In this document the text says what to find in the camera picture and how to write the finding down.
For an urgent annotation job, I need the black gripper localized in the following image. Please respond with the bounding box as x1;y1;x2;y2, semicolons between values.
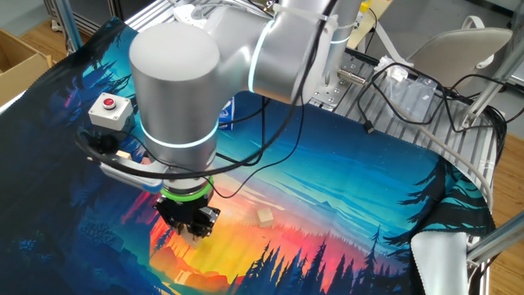
156;194;222;240

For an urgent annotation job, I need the blue tissue pack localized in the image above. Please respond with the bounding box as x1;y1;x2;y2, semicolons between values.
218;96;235;131

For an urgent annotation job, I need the grey emergency stop button box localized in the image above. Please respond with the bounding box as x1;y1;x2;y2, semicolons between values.
88;92;138;132

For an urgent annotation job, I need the colourful landscape print cloth mat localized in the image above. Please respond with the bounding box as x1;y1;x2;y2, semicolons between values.
0;16;499;295

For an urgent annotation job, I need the brown cardboard box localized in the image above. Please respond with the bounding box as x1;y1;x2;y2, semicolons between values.
0;28;54;108

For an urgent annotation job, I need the clear plastic bag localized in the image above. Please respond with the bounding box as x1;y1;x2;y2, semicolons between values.
374;55;439;124

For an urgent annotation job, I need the beige cardboard panel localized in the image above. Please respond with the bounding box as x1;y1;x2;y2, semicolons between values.
346;0;395;51

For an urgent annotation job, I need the white office chair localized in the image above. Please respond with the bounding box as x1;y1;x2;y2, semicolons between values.
403;15;515;89

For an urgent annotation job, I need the wrist camera silver bracket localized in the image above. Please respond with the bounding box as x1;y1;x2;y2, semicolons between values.
75;130;165;194

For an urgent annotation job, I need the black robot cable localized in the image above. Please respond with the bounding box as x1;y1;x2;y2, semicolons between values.
75;0;341;200

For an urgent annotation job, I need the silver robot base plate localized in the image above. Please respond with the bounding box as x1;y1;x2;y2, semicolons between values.
309;48;369;112

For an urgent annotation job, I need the black usb cable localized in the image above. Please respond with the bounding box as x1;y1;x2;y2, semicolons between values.
356;61;508;136

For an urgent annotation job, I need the aluminium frame post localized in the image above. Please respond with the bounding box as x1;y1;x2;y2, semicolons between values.
461;39;524;129
56;0;85;54
466;211;524;295

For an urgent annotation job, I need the grey thick cable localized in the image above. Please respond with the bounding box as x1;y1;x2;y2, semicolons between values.
384;108;496;212

